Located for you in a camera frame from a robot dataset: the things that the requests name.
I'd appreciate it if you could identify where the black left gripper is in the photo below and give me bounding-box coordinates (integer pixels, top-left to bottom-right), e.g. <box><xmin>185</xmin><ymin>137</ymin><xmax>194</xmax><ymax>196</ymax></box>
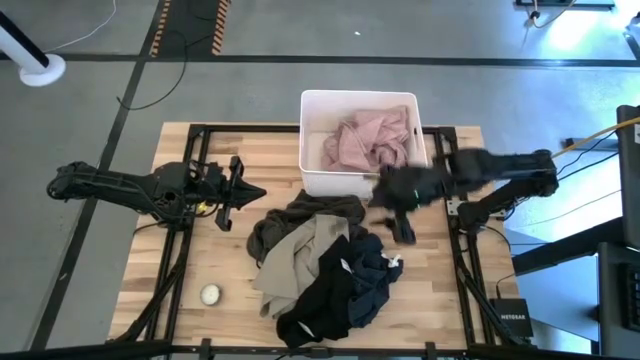
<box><xmin>202</xmin><ymin>155</ymin><xmax>268</xmax><ymax>232</ymax></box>

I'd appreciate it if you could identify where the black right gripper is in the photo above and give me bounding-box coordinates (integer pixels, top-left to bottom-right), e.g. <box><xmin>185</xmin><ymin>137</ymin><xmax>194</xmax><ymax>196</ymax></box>
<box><xmin>368</xmin><ymin>164</ymin><xmax>451</xmax><ymax>246</ymax></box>

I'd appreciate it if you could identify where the dark olive garment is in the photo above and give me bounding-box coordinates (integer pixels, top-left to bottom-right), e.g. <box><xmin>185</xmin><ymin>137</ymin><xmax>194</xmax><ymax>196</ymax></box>
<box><xmin>246</xmin><ymin>188</ymin><xmax>371</xmax><ymax>269</ymax></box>

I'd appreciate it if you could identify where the navy blue garment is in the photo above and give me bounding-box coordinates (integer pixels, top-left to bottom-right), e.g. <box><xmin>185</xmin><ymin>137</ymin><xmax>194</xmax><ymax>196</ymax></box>
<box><xmin>344</xmin><ymin>232</ymin><xmax>405</xmax><ymax>329</ymax></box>

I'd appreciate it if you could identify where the beige garment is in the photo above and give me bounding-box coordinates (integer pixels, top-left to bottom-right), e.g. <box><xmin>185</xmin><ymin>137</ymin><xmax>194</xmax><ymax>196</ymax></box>
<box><xmin>251</xmin><ymin>213</ymin><xmax>351</xmax><ymax>320</ymax></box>

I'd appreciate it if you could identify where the black garment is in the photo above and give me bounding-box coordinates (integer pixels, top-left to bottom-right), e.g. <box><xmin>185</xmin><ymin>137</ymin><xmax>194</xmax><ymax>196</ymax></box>
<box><xmin>275</xmin><ymin>234</ymin><xmax>361</xmax><ymax>350</ymax></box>

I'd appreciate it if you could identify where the pink garment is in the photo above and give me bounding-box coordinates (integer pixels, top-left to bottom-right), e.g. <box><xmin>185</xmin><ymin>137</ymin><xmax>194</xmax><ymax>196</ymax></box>
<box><xmin>321</xmin><ymin>105</ymin><xmax>412</xmax><ymax>174</ymax></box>

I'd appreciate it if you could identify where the white plastic bin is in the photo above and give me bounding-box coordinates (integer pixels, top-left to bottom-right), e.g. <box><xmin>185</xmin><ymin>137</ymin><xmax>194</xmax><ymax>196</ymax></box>
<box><xmin>298</xmin><ymin>89</ymin><xmax>430</xmax><ymax>200</ymax></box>

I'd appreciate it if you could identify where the round white puck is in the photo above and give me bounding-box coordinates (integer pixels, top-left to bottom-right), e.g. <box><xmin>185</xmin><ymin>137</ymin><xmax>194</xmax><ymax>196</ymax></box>
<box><xmin>199</xmin><ymin>283</ymin><xmax>223</xmax><ymax>307</ymax></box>

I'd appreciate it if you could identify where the hazard striped floor mat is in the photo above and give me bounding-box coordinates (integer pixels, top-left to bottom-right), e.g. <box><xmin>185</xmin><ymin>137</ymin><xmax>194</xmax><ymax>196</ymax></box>
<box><xmin>148</xmin><ymin>0</ymin><xmax>232</xmax><ymax>57</ymax></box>

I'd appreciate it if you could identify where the black aluminium crossbar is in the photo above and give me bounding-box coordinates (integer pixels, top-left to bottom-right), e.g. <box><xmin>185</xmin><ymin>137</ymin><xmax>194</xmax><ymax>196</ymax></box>
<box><xmin>0</xmin><ymin>340</ymin><xmax>640</xmax><ymax>360</ymax></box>

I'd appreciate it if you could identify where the white pole stand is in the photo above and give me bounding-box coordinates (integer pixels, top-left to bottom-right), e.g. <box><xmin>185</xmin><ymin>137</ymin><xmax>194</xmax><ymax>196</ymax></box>
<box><xmin>0</xmin><ymin>9</ymin><xmax>67</xmax><ymax>88</ymax></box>

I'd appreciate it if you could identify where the black side desk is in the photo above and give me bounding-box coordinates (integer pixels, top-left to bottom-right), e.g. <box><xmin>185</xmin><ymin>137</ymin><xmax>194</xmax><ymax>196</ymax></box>
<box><xmin>510</xmin><ymin>217</ymin><xmax>640</xmax><ymax>359</ymax></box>

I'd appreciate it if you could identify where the black equipment tower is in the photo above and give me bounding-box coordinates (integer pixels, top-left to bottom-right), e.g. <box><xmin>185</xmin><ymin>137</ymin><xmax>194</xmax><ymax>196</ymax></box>
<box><xmin>615</xmin><ymin>104</ymin><xmax>640</xmax><ymax>251</ymax></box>

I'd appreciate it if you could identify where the black keyboard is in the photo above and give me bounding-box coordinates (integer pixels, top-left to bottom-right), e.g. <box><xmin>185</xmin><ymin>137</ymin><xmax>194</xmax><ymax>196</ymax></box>
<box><xmin>621</xmin><ymin>262</ymin><xmax>640</xmax><ymax>332</ymax></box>

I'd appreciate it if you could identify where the black metal table frame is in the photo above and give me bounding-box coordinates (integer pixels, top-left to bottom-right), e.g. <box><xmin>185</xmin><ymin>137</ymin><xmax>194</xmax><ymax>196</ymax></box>
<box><xmin>107</xmin><ymin>123</ymin><xmax>539</xmax><ymax>351</ymax></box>

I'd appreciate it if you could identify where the black floor cable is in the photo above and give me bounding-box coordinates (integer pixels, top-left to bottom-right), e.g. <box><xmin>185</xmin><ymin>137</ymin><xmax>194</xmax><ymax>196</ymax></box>
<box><xmin>115</xmin><ymin>27</ymin><xmax>221</xmax><ymax>111</ymax></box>

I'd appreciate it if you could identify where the black switch cable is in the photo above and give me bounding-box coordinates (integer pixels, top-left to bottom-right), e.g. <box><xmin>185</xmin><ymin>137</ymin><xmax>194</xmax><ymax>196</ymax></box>
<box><xmin>494</xmin><ymin>272</ymin><xmax>517</xmax><ymax>300</ymax></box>

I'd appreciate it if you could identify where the black Netgear network switch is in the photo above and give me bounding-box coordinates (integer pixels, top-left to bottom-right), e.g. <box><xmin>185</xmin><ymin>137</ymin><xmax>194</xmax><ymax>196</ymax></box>
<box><xmin>488</xmin><ymin>297</ymin><xmax>535</xmax><ymax>339</ymax></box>

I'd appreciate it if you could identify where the thin white cable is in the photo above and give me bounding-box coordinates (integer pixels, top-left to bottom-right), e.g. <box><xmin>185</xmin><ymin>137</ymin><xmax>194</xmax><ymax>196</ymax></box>
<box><xmin>517</xmin><ymin>188</ymin><xmax>622</xmax><ymax>229</ymax></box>

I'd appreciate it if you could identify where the thin black cable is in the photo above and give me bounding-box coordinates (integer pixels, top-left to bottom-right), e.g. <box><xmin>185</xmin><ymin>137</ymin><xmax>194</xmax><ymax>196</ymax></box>
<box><xmin>555</xmin><ymin>130</ymin><xmax>620</xmax><ymax>182</ymax></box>

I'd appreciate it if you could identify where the white floor cable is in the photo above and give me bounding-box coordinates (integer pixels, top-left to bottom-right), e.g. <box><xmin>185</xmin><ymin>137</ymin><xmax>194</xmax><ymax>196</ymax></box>
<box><xmin>43</xmin><ymin>0</ymin><xmax>118</xmax><ymax>54</ymax></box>

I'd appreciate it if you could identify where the yellow cable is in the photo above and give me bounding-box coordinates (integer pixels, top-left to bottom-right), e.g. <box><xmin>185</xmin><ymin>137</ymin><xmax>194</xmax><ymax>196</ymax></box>
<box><xmin>549</xmin><ymin>115</ymin><xmax>640</xmax><ymax>159</ymax></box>

